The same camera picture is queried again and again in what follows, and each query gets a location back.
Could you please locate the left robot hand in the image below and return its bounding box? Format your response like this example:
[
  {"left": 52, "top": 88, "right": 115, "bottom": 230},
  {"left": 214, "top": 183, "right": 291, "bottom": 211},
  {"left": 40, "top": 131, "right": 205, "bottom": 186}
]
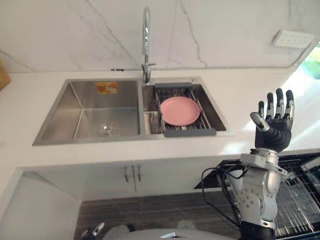
[{"left": 80, "top": 222, "right": 105, "bottom": 240}]

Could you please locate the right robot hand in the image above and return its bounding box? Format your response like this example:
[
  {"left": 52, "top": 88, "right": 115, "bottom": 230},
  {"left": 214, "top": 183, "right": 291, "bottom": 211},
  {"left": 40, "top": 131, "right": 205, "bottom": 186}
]
[{"left": 250, "top": 87, "right": 295, "bottom": 153}]

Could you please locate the white cabinet door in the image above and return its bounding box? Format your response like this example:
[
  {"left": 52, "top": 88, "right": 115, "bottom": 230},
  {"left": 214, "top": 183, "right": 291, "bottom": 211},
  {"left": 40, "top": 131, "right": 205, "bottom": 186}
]
[
  {"left": 132, "top": 159, "right": 227, "bottom": 193},
  {"left": 37, "top": 164, "right": 137, "bottom": 194}
]

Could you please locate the black open dishwasher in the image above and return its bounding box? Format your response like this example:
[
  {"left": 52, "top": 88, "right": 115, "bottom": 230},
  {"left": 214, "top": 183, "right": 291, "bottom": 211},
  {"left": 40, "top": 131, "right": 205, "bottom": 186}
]
[{"left": 193, "top": 148, "right": 320, "bottom": 240}]

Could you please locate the round sink drain strainer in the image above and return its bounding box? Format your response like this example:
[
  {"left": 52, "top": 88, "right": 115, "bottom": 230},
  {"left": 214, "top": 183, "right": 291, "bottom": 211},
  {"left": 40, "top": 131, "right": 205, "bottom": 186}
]
[{"left": 98, "top": 123, "right": 119, "bottom": 138}]

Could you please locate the stainless steel double sink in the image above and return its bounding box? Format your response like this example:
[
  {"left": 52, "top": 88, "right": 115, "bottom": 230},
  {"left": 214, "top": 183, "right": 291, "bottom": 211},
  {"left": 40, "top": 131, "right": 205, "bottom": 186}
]
[{"left": 31, "top": 76, "right": 235, "bottom": 147}]

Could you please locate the silver robot body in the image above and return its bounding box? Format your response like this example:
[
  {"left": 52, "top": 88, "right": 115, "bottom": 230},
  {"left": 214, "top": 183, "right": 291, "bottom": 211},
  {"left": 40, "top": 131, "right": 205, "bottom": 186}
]
[{"left": 101, "top": 224, "right": 242, "bottom": 240}]

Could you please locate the pink plate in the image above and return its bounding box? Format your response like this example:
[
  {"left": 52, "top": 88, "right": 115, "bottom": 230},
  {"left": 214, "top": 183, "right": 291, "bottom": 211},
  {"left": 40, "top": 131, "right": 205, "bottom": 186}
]
[{"left": 159, "top": 96, "right": 201, "bottom": 126}]

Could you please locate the orange sticker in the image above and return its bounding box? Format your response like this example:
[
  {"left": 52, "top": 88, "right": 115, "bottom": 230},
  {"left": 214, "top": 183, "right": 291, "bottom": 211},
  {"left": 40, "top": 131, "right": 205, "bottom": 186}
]
[{"left": 94, "top": 81, "right": 119, "bottom": 95}]

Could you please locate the chrome kitchen faucet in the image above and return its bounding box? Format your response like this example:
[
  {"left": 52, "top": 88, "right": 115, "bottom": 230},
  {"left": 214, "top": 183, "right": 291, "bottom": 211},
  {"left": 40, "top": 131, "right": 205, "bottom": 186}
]
[{"left": 141, "top": 6, "right": 156, "bottom": 84}]

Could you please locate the wooden cutting board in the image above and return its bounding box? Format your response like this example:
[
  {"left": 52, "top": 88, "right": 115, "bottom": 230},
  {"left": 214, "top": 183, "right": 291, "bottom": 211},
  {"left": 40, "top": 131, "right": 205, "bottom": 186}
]
[{"left": 0, "top": 57, "right": 12, "bottom": 91}]

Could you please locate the wire dishwasher rack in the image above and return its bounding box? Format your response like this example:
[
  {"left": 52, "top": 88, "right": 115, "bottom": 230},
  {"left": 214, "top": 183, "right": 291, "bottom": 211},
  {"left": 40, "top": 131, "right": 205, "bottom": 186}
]
[{"left": 273, "top": 159, "right": 320, "bottom": 235}]

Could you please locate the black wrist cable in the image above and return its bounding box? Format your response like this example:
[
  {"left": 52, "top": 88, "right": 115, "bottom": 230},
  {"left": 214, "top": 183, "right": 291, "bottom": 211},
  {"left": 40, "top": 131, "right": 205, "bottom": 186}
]
[{"left": 201, "top": 163, "right": 251, "bottom": 226}]

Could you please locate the grey wire drying rack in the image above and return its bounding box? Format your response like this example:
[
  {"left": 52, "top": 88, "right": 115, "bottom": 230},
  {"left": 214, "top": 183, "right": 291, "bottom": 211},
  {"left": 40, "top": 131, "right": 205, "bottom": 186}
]
[{"left": 153, "top": 82, "right": 217, "bottom": 138}]

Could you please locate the white wall socket panel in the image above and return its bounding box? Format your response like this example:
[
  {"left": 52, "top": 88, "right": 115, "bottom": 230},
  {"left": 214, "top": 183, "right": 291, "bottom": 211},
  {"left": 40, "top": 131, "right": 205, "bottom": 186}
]
[{"left": 271, "top": 29, "right": 316, "bottom": 49}]

